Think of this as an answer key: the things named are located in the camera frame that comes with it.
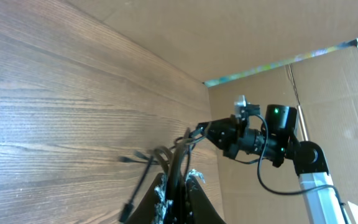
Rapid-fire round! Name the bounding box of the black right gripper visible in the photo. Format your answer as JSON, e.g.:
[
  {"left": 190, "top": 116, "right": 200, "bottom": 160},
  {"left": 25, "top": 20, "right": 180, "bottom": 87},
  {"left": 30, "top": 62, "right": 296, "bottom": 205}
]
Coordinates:
[{"left": 193, "top": 115, "right": 249, "bottom": 159}]

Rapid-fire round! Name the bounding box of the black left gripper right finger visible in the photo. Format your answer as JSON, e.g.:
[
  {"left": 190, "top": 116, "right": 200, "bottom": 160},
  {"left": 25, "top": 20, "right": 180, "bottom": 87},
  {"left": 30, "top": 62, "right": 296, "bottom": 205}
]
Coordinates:
[{"left": 185, "top": 169, "right": 226, "bottom": 224}]

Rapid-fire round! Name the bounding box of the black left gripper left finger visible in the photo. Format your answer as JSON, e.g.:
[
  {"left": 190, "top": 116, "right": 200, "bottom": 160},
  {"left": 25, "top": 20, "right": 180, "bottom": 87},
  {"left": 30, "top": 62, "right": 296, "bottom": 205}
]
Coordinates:
[{"left": 124, "top": 173, "right": 170, "bottom": 224}]

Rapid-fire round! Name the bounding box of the thick black USB cable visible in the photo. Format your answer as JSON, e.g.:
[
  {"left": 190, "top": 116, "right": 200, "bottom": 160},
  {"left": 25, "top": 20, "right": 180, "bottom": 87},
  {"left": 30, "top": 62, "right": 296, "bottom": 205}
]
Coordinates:
[{"left": 117, "top": 127, "right": 213, "bottom": 223}]

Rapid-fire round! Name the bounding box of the thin black cable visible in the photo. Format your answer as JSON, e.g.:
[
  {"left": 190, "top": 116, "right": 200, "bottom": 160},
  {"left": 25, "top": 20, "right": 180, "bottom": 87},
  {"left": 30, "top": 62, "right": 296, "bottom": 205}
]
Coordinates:
[{"left": 117, "top": 127, "right": 198, "bottom": 175}]

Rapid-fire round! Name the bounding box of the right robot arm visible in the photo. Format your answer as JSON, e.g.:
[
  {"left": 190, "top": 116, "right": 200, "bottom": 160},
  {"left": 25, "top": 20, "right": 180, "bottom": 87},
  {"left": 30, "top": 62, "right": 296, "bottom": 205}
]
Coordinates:
[{"left": 195, "top": 102, "right": 349, "bottom": 223}]

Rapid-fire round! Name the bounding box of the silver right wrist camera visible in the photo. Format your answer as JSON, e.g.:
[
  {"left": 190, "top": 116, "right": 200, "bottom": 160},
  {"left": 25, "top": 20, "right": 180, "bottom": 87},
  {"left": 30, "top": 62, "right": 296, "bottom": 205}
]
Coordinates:
[{"left": 234, "top": 95, "right": 247, "bottom": 118}]

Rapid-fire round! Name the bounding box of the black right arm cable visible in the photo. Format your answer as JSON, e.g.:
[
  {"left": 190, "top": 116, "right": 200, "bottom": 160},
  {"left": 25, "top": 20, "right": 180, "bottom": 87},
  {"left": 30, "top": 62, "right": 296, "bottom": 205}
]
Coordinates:
[{"left": 237, "top": 113, "right": 351, "bottom": 224}]

